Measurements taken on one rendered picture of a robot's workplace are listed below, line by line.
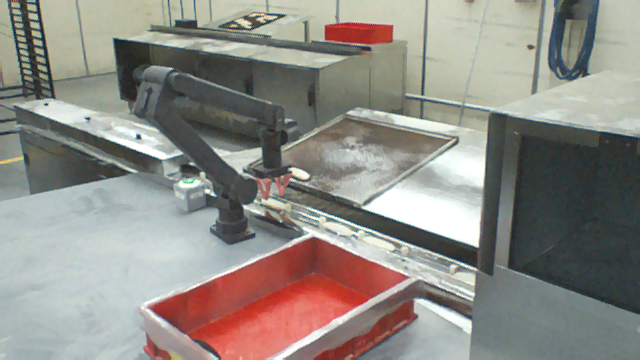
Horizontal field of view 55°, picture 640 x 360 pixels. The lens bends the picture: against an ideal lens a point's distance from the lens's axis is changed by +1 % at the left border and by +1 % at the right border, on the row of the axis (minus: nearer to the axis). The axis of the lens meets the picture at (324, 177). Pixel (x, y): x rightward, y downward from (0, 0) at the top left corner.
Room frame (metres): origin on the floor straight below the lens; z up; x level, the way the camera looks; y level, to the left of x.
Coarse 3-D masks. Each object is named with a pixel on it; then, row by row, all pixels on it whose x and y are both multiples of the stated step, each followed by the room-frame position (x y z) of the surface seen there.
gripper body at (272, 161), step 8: (264, 152) 1.67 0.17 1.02; (272, 152) 1.67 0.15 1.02; (280, 152) 1.68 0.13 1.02; (264, 160) 1.67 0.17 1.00; (272, 160) 1.66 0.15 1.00; (280, 160) 1.68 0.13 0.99; (256, 168) 1.67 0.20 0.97; (264, 168) 1.67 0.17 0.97; (272, 168) 1.66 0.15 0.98; (280, 168) 1.67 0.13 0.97; (288, 168) 1.70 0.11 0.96
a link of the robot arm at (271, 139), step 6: (264, 132) 1.68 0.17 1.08; (270, 132) 1.67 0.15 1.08; (276, 132) 1.68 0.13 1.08; (282, 132) 1.71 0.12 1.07; (264, 138) 1.67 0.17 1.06; (270, 138) 1.66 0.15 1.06; (276, 138) 1.67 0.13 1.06; (282, 138) 1.71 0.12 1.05; (264, 144) 1.67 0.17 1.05; (270, 144) 1.67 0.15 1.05; (276, 144) 1.67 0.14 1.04; (276, 150) 1.68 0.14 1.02
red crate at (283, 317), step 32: (288, 288) 1.24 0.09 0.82; (320, 288) 1.24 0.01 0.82; (224, 320) 1.12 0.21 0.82; (256, 320) 1.11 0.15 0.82; (288, 320) 1.11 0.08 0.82; (320, 320) 1.11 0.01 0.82; (384, 320) 1.05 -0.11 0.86; (160, 352) 0.98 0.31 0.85; (224, 352) 1.00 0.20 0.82; (256, 352) 1.00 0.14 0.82; (352, 352) 0.98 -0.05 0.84
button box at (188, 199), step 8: (176, 184) 1.76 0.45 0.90; (200, 184) 1.76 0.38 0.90; (176, 192) 1.75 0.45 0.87; (184, 192) 1.72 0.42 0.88; (192, 192) 1.73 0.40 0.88; (200, 192) 1.75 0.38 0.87; (176, 200) 1.76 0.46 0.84; (184, 200) 1.73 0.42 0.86; (192, 200) 1.73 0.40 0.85; (200, 200) 1.75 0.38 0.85; (208, 200) 1.76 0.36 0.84; (184, 208) 1.73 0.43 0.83; (192, 208) 1.73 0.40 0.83
